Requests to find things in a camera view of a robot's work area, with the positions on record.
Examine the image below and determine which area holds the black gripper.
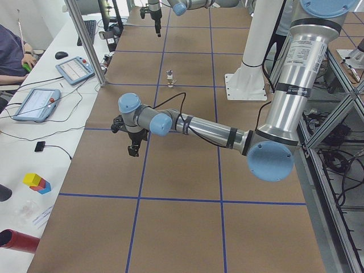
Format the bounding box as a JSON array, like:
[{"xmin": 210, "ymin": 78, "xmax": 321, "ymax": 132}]
[
  {"xmin": 127, "ymin": 132, "xmax": 148, "ymax": 157},
  {"xmin": 152, "ymin": 11, "xmax": 162, "ymax": 37}
]

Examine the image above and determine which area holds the white PPR pipe fitting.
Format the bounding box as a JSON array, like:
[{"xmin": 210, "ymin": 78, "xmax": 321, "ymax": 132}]
[{"xmin": 167, "ymin": 75, "xmax": 176, "ymax": 88}]

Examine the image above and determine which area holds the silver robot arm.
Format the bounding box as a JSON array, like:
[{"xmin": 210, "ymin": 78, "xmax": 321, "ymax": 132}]
[
  {"xmin": 139, "ymin": 0, "xmax": 239, "ymax": 37},
  {"xmin": 111, "ymin": 1, "xmax": 355, "ymax": 182}
]

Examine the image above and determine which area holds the black keyboard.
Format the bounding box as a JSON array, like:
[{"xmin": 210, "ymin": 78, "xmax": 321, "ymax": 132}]
[{"xmin": 84, "ymin": 20, "xmax": 97, "ymax": 44}]

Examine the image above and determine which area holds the brown paper table mat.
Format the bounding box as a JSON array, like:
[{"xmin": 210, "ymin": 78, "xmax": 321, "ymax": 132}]
[{"xmin": 28, "ymin": 8, "xmax": 325, "ymax": 272}]

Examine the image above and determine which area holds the far teach pendant tablet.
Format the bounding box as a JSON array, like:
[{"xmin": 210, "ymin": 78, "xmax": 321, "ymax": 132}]
[{"xmin": 55, "ymin": 56, "xmax": 95, "ymax": 86}]

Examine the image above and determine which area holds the teach pendant tablet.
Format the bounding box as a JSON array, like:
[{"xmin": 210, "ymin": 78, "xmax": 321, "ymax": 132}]
[
  {"xmin": 55, "ymin": 56, "xmax": 95, "ymax": 86},
  {"xmin": 13, "ymin": 88, "xmax": 61, "ymax": 122}
]

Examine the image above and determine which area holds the small black puck device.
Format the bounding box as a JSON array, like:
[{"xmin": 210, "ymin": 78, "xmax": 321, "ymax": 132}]
[{"xmin": 34, "ymin": 141, "xmax": 46, "ymax": 152}]

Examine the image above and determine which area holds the blue wooden block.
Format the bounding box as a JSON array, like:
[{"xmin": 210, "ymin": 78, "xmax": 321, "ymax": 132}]
[{"xmin": 38, "ymin": 181, "xmax": 51, "ymax": 195}]

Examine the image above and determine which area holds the near teach pendant tablet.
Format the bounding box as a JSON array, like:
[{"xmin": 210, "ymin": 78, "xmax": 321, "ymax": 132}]
[{"xmin": 13, "ymin": 88, "xmax": 61, "ymax": 122}]

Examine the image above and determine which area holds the black computer mouse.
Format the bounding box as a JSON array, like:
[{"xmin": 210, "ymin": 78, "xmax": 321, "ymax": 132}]
[{"xmin": 55, "ymin": 51, "xmax": 68, "ymax": 60}]

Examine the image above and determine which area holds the red wooden block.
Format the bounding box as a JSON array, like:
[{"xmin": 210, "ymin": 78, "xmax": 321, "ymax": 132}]
[{"xmin": 30, "ymin": 179, "xmax": 47, "ymax": 192}]

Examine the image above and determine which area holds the yellow wooden block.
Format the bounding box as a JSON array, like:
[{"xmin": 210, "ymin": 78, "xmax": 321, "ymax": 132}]
[{"xmin": 23, "ymin": 173, "xmax": 41, "ymax": 187}]

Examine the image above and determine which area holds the black cylinder object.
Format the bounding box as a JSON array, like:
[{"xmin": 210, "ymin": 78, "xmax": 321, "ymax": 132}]
[{"xmin": 0, "ymin": 184, "xmax": 13, "ymax": 202}]

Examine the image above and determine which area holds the seated person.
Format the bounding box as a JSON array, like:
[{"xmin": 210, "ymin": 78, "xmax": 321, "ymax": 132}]
[{"xmin": 1, "ymin": 25, "xmax": 37, "ymax": 85}]

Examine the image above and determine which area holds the red cylinder tube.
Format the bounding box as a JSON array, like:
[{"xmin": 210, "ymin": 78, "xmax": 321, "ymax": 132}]
[{"xmin": 1, "ymin": 229, "xmax": 40, "ymax": 254}]

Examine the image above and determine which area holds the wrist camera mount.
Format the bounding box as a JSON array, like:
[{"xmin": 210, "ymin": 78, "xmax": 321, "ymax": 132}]
[
  {"xmin": 139, "ymin": 6, "xmax": 151, "ymax": 19},
  {"xmin": 110, "ymin": 115, "xmax": 127, "ymax": 133}
]

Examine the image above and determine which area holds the aluminium frame post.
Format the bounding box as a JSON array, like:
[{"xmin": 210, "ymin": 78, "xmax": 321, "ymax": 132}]
[{"xmin": 64, "ymin": 0, "xmax": 106, "ymax": 87}]

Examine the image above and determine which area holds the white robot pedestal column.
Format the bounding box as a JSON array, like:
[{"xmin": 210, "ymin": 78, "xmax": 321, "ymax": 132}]
[{"xmin": 225, "ymin": 0, "xmax": 284, "ymax": 101}]

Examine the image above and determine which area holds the aluminium frame rack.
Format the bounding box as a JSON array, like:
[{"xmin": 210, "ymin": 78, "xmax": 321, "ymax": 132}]
[{"xmin": 267, "ymin": 0, "xmax": 364, "ymax": 273}]

